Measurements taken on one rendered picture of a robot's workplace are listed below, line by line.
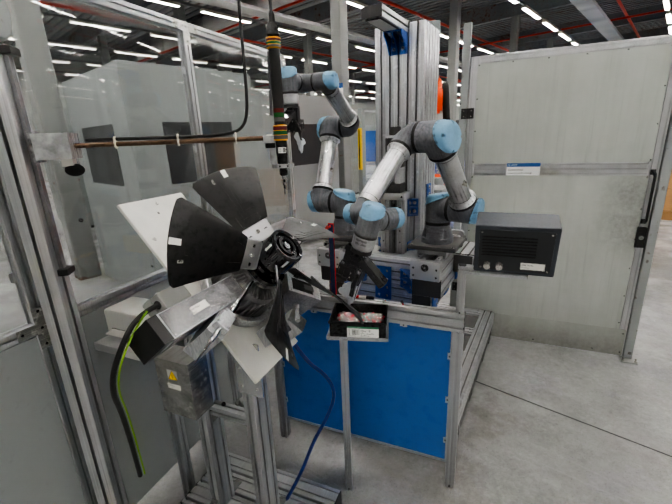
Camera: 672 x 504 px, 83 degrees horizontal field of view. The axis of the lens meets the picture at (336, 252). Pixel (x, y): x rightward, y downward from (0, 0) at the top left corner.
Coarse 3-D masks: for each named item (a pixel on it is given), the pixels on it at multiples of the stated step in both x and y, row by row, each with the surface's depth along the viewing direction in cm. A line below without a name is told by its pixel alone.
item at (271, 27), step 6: (270, 12) 107; (270, 18) 108; (270, 24) 107; (276, 24) 108; (270, 30) 108; (276, 30) 108; (276, 144) 117; (282, 144) 117; (276, 150) 118; (282, 150) 117; (282, 156) 118; (282, 162) 118; (282, 168) 119; (282, 174) 120
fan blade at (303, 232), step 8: (288, 224) 145; (296, 224) 146; (304, 224) 147; (288, 232) 138; (296, 232) 137; (304, 232) 137; (312, 232) 139; (320, 232) 142; (328, 232) 146; (304, 240) 130
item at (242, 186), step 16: (208, 176) 124; (240, 176) 128; (256, 176) 130; (208, 192) 122; (224, 192) 123; (240, 192) 124; (256, 192) 126; (224, 208) 122; (240, 208) 122; (256, 208) 123; (240, 224) 120
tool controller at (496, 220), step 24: (480, 216) 135; (504, 216) 132; (528, 216) 130; (552, 216) 128; (480, 240) 132; (504, 240) 129; (528, 240) 126; (552, 240) 123; (480, 264) 137; (504, 264) 134; (528, 264) 130; (552, 264) 127
